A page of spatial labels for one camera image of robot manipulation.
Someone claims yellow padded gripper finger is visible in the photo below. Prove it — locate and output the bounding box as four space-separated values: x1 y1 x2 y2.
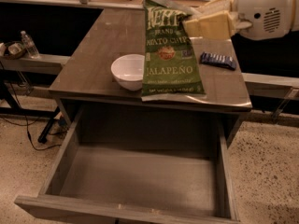
195 0 237 16
183 10 252 40

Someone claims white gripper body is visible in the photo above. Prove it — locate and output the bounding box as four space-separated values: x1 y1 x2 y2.
234 0 299 40

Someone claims green jalapeno chip bag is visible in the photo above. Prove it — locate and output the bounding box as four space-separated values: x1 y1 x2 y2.
142 0 205 101

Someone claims open grey wooden drawer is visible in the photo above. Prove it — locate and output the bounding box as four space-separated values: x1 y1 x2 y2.
15 104 240 224

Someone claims dark blue snack bar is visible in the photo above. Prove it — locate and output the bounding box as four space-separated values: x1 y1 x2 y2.
200 52 236 71

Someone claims white bowl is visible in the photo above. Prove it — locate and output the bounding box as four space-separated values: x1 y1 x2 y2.
111 54 145 91

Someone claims grey wooden cabinet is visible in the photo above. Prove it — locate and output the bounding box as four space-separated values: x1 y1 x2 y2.
50 8 252 142

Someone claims grey side shelf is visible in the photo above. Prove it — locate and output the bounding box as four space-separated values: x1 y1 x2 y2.
0 54 69 75

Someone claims clear plastic water bottle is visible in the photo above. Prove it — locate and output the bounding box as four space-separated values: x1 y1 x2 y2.
21 31 40 59

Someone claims dark bowl with items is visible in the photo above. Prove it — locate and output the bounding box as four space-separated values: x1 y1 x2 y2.
0 41 26 60

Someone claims black floor cable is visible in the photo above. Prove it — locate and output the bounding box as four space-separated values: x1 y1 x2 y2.
0 61 68 152

